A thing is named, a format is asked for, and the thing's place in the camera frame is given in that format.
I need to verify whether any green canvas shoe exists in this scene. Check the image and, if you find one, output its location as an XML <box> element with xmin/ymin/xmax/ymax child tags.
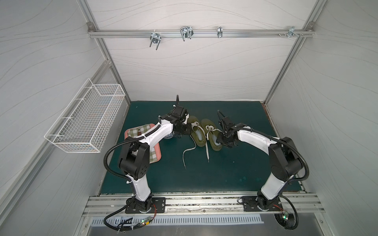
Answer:
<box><xmin>182</xmin><ymin>116</ymin><xmax>208</xmax><ymax>169</ymax></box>
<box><xmin>201</xmin><ymin>119</ymin><xmax>223</xmax><ymax>162</ymax></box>

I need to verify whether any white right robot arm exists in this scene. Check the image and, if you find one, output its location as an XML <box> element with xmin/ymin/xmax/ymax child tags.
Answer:
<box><xmin>217</xmin><ymin>111</ymin><xmax>309</xmax><ymax>202</ymax></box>

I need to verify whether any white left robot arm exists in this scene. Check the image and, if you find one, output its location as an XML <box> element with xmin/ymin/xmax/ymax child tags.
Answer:
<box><xmin>119</xmin><ymin>105</ymin><xmax>191</xmax><ymax>202</ymax></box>

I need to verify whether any blue floral ceramic bowl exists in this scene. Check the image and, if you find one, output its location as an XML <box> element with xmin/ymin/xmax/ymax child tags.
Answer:
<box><xmin>164</xmin><ymin>133</ymin><xmax>174</xmax><ymax>139</ymax></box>

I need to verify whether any pink plastic tray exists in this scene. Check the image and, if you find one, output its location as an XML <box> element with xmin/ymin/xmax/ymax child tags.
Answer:
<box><xmin>124</xmin><ymin>123</ymin><xmax>162</xmax><ymax>163</ymax></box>

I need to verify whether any green white checkered cloth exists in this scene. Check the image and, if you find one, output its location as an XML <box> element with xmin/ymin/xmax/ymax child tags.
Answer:
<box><xmin>126</xmin><ymin>124</ymin><xmax>160</xmax><ymax>163</ymax></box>

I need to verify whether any metal U-bolt clamp left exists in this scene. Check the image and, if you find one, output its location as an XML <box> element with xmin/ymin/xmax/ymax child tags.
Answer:
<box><xmin>149</xmin><ymin>32</ymin><xmax>161</xmax><ymax>50</ymax></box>

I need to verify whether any metal u-bolt clamp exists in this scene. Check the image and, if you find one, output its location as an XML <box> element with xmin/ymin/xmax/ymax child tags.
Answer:
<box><xmin>149</xmin><ymin>32</ymin><xmax>161</xmax><ymax>50</ymax></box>
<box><xmin>180</xmin><ymin>26</ymin><xmax>194</xmax><ymax>41</ymax></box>

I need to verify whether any metal U-bolt clamp middle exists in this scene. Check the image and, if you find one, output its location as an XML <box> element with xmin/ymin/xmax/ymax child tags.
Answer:
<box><xmin>180</xmin><ymin>26</ymin><xmax>194</xmax><ymax>41</ymax></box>

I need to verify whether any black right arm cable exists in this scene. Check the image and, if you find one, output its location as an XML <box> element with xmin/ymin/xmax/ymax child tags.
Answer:
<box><xmin>217</xmin><ymin>110</ymin><xmax>310</xmax><ymax>182</ymax></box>

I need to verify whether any white slotted cable duct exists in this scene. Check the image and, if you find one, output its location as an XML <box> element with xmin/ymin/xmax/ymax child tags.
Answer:
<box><xmin>107</xmin><ymin>214</ymin><xmax>264</xmax><ymax>226</ymax></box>

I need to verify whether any white wire basket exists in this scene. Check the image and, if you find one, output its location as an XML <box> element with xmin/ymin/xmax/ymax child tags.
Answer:
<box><xmin>44</xmin><ymin>79</ymin><xmax>125</xmax><ymax>153</ymax></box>

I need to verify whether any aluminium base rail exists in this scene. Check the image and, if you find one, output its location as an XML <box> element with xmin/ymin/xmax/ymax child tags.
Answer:
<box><xmin>82</xmin><ymin>191</ymin><xmax>325</xmax><ymax>216</ymax></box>

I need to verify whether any aluminium top rail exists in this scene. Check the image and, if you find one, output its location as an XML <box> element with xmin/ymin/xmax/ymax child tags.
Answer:
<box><xmin>88</xmin><ymin>24</ymin><xmax>316</xmax><ymax>39</ymax></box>

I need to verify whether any metal bracket with screws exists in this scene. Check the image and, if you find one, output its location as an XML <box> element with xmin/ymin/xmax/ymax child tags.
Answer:
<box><xmin>278</xmin><ymin>27</ymin><xmax>304</xmax><ymax>38</ymax></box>

